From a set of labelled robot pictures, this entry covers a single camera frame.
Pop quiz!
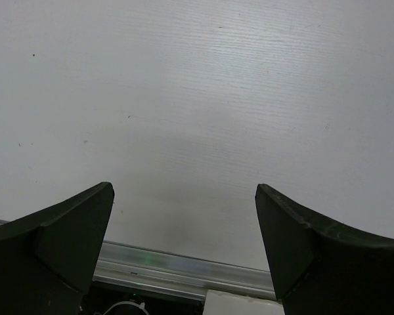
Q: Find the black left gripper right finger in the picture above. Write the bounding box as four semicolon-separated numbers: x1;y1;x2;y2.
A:
255;184;394;314

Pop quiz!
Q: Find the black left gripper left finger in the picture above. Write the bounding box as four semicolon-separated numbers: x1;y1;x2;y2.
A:
0;182;114;314

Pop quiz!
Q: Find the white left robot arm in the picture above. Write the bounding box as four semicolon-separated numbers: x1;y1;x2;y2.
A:
0;182;394;314

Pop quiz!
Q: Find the aluminium table edge rail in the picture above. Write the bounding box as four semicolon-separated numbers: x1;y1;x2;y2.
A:
0;221;276;301

